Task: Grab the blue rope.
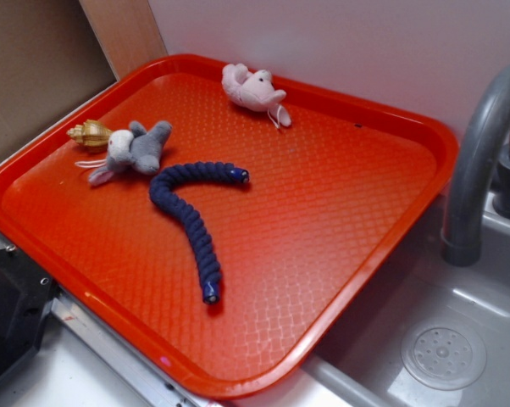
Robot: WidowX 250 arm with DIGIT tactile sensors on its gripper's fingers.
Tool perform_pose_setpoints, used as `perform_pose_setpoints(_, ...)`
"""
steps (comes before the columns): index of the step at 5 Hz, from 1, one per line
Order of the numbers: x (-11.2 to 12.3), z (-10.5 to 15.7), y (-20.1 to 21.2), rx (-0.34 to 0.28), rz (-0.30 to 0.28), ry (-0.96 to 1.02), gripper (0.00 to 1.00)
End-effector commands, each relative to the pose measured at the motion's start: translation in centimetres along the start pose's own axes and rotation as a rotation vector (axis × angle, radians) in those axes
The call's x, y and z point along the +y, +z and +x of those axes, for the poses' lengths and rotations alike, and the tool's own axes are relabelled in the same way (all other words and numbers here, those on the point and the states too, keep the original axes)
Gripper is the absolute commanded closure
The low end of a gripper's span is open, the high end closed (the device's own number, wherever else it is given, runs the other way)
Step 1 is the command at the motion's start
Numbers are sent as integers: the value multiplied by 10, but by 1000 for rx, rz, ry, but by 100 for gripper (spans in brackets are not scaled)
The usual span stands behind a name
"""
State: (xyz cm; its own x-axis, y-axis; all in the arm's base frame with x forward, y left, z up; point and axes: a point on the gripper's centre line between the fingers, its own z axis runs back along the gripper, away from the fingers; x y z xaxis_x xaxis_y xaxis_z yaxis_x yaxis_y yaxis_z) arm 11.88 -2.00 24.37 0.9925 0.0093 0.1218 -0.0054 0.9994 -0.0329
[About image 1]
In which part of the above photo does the orange plastic tray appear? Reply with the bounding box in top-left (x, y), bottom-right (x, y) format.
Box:
top-left (0, 55), bottom-right (457, 400)

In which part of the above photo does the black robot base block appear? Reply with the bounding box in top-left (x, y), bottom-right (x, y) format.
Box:
top-left (0, 244), bottom-right (57, 380)

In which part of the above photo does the pink plush pig toy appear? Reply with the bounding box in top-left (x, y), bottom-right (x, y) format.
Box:
top-left (221, 64), bottom-right (292, 129)

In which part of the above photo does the grey plush bunny toy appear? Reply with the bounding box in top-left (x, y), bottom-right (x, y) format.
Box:
top-left (75, 120), bottom-right (172, 187)

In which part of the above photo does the wooden board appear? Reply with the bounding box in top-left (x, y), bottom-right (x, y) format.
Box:
top-left (80, 0), bottom-right (168, 80)

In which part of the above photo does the grey toy faucet spout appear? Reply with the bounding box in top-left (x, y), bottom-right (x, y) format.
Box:
top-left (441, 65), bottom-right (510, 266)

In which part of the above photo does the grey plastic toy sink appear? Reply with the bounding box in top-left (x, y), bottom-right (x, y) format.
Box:
top-left (302, 186), bottom-right (510, 407)

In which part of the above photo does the tan plastic seashell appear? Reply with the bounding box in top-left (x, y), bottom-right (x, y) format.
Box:
top-left (66, 120), bottom-right (113, 153)

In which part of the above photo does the blue braided rope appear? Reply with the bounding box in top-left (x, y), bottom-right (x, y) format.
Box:
top-left (148, 161), bottom-right (251, 305)

